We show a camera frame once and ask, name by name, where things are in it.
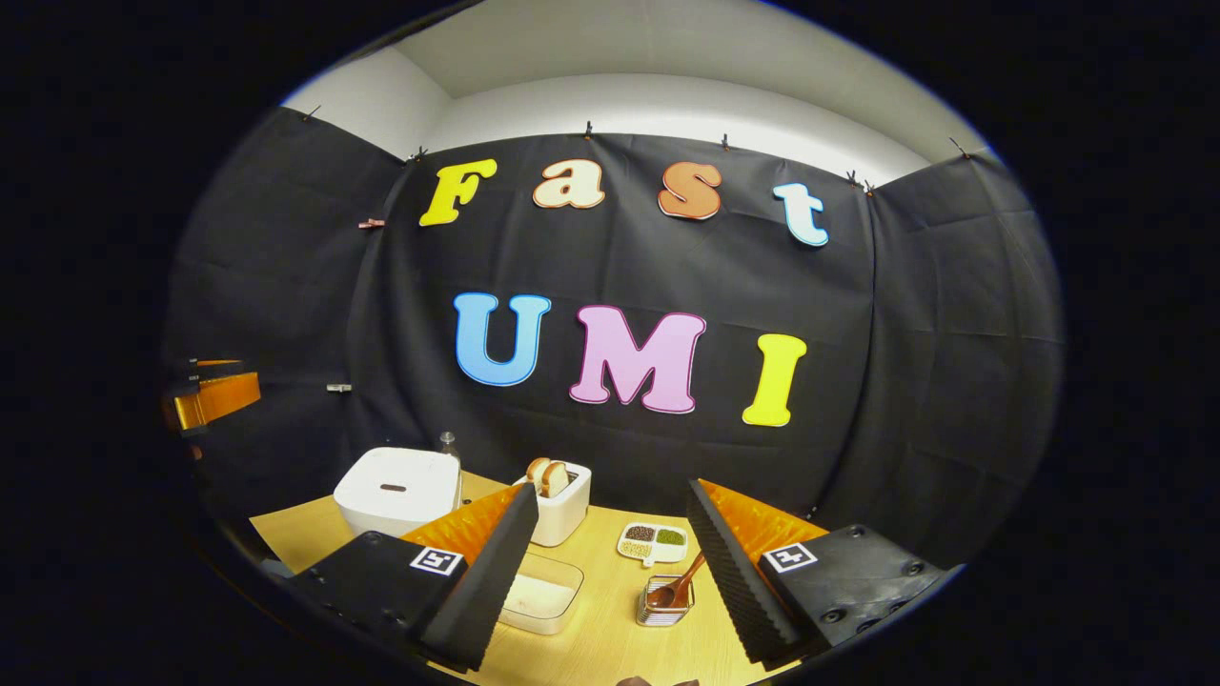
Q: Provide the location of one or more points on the black backdrop cloth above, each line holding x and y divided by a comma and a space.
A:
591, 267

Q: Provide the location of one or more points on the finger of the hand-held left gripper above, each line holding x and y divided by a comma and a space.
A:
224, 400
217, 367

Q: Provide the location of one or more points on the wooden spoon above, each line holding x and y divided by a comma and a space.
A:
667, 595

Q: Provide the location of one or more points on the white divided bean dish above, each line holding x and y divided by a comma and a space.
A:
653, 557

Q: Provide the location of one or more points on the small glass bottle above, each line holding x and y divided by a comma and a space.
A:
448, 446

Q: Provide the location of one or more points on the clear plastic container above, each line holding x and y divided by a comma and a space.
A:
562, 570

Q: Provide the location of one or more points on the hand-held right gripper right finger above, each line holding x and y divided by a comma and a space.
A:
729, 581

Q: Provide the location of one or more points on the white rice cooker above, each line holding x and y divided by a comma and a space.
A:
391, 514

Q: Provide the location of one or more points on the white rice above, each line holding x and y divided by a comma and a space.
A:
538, 600

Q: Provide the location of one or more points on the bread slice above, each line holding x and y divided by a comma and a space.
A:
556, 479
537, 471

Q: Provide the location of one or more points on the white toaster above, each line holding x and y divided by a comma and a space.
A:
567, 514

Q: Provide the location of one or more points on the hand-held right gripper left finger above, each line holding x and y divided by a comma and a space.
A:
496, 572

